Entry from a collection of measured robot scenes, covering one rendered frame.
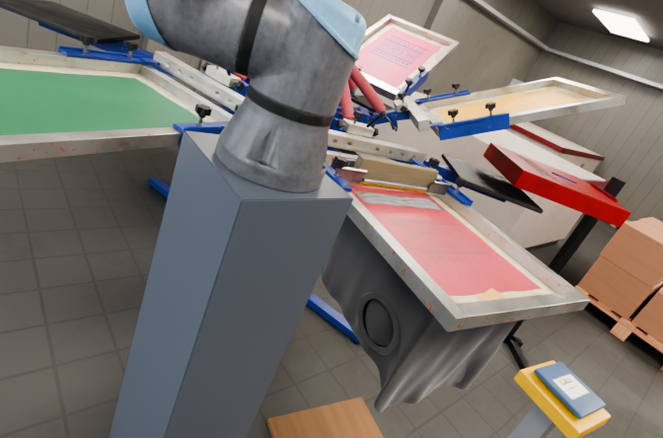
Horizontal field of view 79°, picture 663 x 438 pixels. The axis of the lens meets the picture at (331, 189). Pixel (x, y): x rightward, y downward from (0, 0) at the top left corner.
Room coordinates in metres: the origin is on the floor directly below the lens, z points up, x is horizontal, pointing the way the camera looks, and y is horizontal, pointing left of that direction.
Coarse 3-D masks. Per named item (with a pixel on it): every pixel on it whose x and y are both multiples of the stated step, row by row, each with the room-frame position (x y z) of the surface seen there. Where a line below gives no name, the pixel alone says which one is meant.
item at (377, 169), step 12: (360, 156) 1.22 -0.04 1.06; (360, 168) 1.21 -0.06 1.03; (372, 168) 1.23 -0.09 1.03; (384, 168) 1.26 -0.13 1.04; (396, 168) 1.29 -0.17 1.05; (408, 168) 1.33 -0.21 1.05; (420, 168) 1.37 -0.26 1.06; (384, 180) 1.28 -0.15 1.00; (396, 180) 1.31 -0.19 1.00; (408, 180) 1.34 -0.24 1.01; (420, 180) 1.38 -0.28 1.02; (432, 180) 1.41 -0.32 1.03
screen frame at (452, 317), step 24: (360, 216) 0.96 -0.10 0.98; (480, 216) 1.34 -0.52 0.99; (384, 240) 0.87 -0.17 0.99; (504, 240) 1.23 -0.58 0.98; (408, 264) 0.80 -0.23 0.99; (528, 264) 1.14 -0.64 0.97; (432, 288) 0.74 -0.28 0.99; (552, 288) 1.07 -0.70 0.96; (432, 312) 0.71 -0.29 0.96; (456, 312) 0.69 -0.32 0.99; (480, 312) 0.73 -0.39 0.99; (504, 312) 0.77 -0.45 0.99; (528, 312) 0.84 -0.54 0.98; (552, 312) 0.92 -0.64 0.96
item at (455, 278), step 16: (352, 192) 1.16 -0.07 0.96; (384, 192) 1.28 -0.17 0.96; (368, 208) 1.10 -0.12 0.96; (384, 208) 1.14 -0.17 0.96; (400, 208) 1.20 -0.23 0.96; (384, 224) 1.03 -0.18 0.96; (400, 240) 0.98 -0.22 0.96; (416, 256) 0.92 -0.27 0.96; (432, 272) 0.88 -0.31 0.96; (448, 272) 0.91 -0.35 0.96; (464, 272) 0.95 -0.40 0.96; (448, 288) 0.83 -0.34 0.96; (464, 288) 0.87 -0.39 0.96; (480, 288) 0.90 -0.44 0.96
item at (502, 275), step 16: (400, 192) 1.34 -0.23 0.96; (416, 192) 1.42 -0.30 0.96; (416, 208) 1.26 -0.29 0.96; (480, 240) 1.22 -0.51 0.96; (496, 256) 1.14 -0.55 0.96; (480, 272) 0.99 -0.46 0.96; (496, 272) 1.03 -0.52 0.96; (512, 272) 1.07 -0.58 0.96; (496, 288) 0.94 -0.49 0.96; (512, 288) 0.97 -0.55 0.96; (528, 288) 1.01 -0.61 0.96
